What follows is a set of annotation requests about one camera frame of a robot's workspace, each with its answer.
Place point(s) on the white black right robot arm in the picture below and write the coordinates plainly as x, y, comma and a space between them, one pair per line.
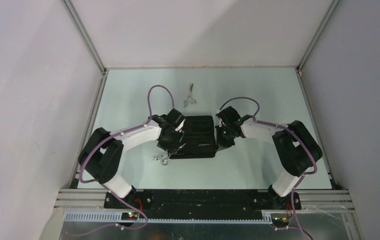
297, 149

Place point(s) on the silver thinning scissors far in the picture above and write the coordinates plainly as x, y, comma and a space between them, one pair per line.
190, 99

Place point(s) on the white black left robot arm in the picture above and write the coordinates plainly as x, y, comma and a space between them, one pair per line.
101, 155

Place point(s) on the aluminium front frame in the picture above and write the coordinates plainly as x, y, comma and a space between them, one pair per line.
97, 205

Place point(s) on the black zippered tool case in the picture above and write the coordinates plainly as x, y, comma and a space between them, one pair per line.
198, 140

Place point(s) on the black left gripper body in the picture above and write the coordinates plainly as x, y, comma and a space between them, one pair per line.
172, 142

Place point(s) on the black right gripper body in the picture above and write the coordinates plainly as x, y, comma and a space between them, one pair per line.
225, 138

